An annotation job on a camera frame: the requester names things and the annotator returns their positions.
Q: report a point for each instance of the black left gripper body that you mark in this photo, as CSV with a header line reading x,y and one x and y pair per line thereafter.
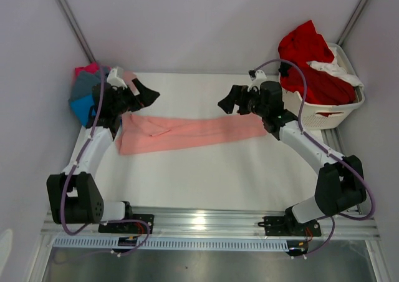
x,y
123,95

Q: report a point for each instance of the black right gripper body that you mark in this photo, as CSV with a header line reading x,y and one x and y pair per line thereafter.
x,y
256,106

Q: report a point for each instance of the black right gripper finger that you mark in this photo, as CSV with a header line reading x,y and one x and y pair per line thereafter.
x,y
244,102
234,97

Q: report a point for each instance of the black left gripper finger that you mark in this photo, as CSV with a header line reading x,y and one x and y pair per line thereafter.
x,y
146,96
133,106

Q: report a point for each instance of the salmon pink t shirt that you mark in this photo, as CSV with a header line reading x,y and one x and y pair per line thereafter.
x,y
145,134

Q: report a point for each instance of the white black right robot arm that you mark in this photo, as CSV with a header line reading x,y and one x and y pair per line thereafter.
x,y
339,178

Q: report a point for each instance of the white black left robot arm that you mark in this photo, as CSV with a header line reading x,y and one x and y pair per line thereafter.
x,y
73,194

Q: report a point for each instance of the pale pink folded shirt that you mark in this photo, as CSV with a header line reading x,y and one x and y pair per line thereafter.
x,y
128,77

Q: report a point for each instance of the blue folded t shirt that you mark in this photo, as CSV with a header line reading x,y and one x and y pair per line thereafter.
x,y
83,108

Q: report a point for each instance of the grey blue folded shirt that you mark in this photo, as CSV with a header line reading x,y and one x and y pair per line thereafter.
x,y
83,85

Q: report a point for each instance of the black garment in basket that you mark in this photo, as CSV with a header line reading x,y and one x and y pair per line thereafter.
x,y
284,69

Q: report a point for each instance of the magenta folded shirt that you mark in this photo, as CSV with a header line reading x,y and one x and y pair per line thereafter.
x,y
91,68

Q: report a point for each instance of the white laundry basket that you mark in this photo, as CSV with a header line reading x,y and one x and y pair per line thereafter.
x,y
321,117

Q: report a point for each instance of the dark red shirt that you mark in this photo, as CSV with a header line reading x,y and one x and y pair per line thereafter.
x,y
322,89

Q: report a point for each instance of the bright red shirt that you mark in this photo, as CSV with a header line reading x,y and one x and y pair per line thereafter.
x,y
304,44

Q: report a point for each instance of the white shirt in basket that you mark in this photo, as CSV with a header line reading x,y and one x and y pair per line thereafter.
x,y
335,70

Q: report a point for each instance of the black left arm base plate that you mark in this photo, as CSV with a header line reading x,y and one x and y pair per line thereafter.
x,y
132,228

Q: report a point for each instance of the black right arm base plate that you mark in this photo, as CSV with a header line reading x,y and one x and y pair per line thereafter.
x,y
286,226

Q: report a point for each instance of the left aluminium corner post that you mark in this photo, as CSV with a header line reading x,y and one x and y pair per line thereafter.
x,y
71,20

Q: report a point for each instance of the aluminium corner post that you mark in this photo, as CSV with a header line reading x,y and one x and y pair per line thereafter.
x,y
352,21
71,20

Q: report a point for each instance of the white slotted cable duct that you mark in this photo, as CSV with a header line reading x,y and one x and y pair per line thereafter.
x,y
164,243

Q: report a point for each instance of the right aluminium corner post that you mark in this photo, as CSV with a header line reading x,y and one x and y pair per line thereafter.
x,y
352,21

